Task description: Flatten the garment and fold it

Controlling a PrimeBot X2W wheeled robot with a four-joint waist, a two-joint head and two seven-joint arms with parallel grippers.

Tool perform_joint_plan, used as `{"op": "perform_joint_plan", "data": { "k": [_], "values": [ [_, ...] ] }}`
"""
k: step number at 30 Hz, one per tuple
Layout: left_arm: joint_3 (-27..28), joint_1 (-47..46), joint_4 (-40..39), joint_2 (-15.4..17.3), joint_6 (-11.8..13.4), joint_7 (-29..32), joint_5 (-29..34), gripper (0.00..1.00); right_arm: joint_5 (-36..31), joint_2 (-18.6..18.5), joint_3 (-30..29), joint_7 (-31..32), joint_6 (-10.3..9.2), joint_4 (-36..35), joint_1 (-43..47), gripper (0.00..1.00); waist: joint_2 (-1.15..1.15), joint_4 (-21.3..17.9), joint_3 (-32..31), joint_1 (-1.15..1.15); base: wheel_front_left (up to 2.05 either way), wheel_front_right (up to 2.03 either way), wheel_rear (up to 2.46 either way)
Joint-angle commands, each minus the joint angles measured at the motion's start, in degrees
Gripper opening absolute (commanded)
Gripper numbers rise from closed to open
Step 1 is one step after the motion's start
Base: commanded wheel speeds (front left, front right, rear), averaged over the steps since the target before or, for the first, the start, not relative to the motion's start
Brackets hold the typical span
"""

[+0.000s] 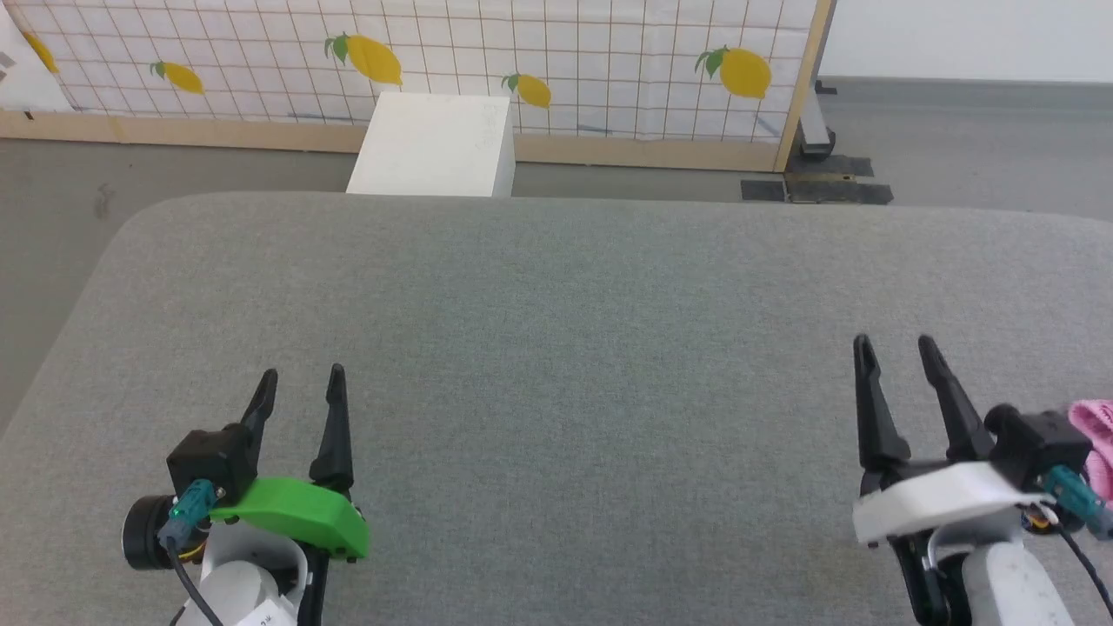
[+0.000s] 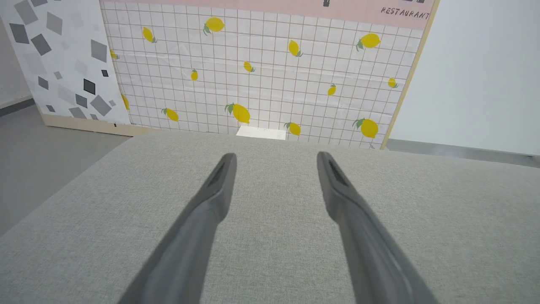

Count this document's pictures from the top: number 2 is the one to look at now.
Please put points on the white flat box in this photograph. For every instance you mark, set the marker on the white flat box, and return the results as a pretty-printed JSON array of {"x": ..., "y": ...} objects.
[{"x": 261, "y": 132}]

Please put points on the lemon print grid panel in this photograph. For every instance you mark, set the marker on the lemon print grid panel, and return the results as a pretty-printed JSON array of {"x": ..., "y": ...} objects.
[{"x": 270, "y": 67}]

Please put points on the grey terrazzo pattern panel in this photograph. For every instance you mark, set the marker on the grey terrazzo pattern panel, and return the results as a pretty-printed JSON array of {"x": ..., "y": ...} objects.
[{"x": 63, "y": 59}]

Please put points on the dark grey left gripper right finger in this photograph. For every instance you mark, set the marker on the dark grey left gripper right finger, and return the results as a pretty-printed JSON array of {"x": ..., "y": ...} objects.
[{"x": 371, "y": 253}]

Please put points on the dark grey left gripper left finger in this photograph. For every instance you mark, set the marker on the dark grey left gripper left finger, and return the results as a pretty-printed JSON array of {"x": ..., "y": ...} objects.
[{"x": 190, "y": 245}]

